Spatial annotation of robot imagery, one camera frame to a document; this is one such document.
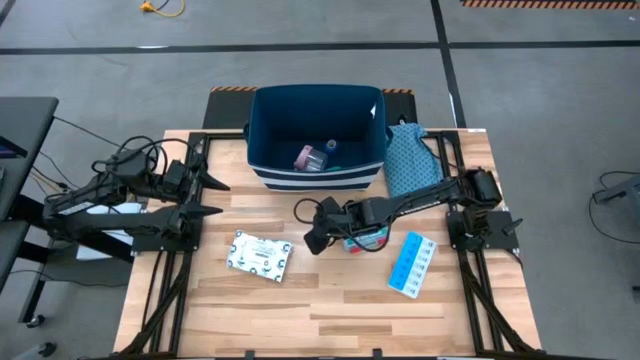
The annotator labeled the black hazard-edged floor mat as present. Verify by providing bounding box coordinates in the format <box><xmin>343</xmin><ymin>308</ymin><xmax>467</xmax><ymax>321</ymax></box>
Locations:
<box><xmin>202</xmin><ymin>85</ymin><xmax>418</xmax><ymax>130</ymax></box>

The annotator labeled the blue item on desk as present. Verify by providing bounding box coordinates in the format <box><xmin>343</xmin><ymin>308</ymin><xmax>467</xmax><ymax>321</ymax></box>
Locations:
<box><xmin>0</xmin><ymin>135</ymin><xmax>29</xmax><ymax>160</ymax></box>

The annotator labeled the green first aid kit box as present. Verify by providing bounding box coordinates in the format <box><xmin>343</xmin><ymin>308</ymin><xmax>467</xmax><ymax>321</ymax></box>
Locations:
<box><xmin>342</xmin><ymin>225</ymin><xmax>391</xmax><ymax>255</ymax></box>

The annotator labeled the black desk leg frame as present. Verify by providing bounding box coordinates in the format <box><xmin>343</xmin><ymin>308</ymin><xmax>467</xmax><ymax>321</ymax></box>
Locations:
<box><xmin>9</xmin><ymin>192</ymin><xmax>136</xmax><ymax>326</ymax></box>

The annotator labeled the grey equipment stand foot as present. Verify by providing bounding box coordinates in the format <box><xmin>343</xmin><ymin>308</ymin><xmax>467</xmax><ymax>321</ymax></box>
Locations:
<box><xmin>592</xmin><ymin>174</ymin><xmax>640</xmax><ymax>206</ymax></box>

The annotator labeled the navy white striped fabric bin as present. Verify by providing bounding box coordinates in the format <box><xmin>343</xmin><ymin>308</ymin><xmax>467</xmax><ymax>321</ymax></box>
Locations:
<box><xmin>243</xmin><ymin>83</ymin><xmax>394</xmax><ymax>194</ymax></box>

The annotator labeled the white printed paper sheet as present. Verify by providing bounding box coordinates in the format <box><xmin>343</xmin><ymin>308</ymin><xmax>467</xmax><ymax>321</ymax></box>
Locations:
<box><xmin>77</xmin><ymin>202</ymin><xmax>146</xmax><ymax>261</ymax></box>

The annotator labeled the pink round container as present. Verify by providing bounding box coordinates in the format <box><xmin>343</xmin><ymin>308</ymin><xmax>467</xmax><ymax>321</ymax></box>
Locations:
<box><xmin>293</xmin><ymin>144</ymin><xmax>330</xmax><ymax>173</ymax></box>

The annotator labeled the yellow extension cord with plug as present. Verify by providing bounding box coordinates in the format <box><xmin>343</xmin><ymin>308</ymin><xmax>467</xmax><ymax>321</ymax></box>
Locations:
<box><xmin>140</xmin><ymin>0</ymin><xmax>186</xmax><ymax>19</ymax></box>

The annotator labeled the black floor cable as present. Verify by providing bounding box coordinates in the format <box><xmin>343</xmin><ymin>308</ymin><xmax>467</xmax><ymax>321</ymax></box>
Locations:
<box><xmin>52</xmin><ymin>115</ymin><xmax>124</xmax><ymax>150</ymax></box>

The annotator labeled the dark grey desk top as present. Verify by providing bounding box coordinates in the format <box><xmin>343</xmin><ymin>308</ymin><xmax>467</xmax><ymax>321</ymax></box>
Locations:
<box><xmin>0</xmin><ymin>96</ymin><xmax>60</xmax><ymax>294</ymax></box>

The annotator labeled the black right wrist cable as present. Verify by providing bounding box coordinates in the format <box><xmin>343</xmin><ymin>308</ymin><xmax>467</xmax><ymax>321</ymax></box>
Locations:
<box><xmin>292</xmin><ymin>197</ymin><xmax>326</xmax><ymax>226</ymax></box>

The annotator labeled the hazard striped floor strip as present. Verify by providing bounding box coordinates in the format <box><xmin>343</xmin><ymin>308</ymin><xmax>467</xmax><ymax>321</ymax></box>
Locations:
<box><xmin>460</xmin><ymin>0</ymin><xmax>640</xmax><ymax>10</ymax></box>

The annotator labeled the white printed plastic packet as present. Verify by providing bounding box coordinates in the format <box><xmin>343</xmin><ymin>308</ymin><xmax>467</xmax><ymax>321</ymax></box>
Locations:
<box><xmin>225</xmin><ymin>229</ymin><xmax>294</xmax><ymax>284</ymax></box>

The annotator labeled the blue white pill organizer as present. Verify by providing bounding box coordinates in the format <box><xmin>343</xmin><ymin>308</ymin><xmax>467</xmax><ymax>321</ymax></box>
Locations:
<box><xmin>387</xmin><ymin>230</ymin><xmax>438</xmax><ymax>300</ymax></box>

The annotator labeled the teal patterned fabric pouch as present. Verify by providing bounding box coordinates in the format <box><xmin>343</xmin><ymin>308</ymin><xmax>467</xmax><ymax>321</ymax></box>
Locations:
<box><xmin>383</xmin><ymin>121</ymin><xmax>447</xmax><ymax>199</ymax></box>

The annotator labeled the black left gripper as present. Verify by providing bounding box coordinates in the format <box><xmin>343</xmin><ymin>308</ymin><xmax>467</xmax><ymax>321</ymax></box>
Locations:
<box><xmin>164</xmin><ymin>158</ymin><xmax>231</xmax><ymax>224</ymax></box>

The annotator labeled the black stand cable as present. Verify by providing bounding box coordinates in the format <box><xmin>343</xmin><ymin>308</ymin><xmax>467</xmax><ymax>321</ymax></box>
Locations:
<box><xmin>588</xmin><ymin>170</ymin><xmax>640</xmax><ymax>246</ymax></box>

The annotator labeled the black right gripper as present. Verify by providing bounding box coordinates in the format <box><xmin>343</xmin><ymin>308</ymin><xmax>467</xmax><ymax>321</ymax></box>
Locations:
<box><xmin>303</xmin><ymin>196</ymin><xmax>381</xmax><ymax>256</ymax></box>

